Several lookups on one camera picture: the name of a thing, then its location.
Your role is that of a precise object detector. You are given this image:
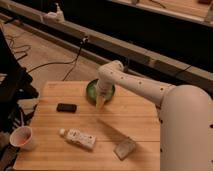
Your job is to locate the green ceramic bowl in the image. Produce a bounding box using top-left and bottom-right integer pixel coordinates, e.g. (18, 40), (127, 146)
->
(86, 79), (115, 104)

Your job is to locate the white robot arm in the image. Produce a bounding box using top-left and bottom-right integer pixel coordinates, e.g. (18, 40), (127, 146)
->
(96, 60), (213, 171)

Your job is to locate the black phone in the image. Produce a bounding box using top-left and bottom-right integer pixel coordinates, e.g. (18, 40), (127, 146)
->
(56, 103), (77, 113)

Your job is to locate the white plastic bottle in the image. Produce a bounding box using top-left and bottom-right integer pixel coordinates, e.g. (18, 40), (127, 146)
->
(59, 128), (96, 150)

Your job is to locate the black power cable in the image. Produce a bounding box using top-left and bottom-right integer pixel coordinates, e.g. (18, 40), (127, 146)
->
(26, 35), (90, 82)

